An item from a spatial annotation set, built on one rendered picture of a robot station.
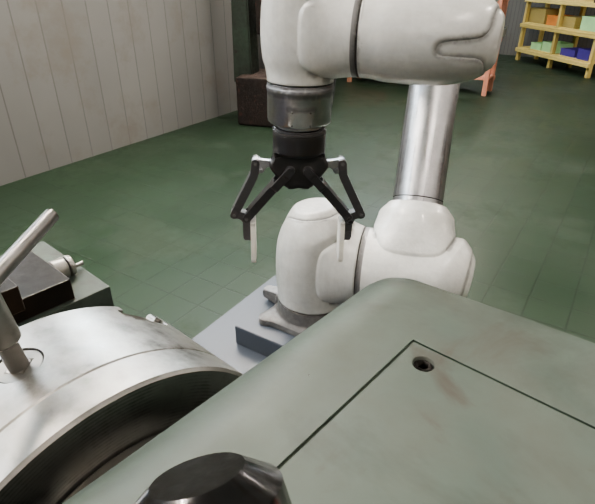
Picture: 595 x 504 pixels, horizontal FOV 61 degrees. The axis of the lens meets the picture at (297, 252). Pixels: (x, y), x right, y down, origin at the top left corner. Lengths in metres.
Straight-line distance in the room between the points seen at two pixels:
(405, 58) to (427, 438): 0.44
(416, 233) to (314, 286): 0.22
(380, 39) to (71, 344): 0.45
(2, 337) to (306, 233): 0.67
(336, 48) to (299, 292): 0.54
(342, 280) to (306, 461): 0.72
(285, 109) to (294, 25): 0.10
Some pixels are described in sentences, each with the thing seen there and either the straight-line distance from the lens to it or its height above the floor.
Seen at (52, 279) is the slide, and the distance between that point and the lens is 1.06.
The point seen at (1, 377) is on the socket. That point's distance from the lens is 0.41.
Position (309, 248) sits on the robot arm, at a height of 1.02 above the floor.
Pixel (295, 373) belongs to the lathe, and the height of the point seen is 1.25.
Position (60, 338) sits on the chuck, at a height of 1.24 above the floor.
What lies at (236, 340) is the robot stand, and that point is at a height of 0.76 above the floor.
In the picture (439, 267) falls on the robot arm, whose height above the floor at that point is 1.00.
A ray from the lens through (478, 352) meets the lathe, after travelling 0.37.
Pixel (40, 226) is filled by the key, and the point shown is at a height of 1.31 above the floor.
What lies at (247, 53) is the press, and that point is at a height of 0.73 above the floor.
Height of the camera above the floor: 1.48
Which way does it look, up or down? 29 degrees down
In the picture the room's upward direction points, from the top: straight up
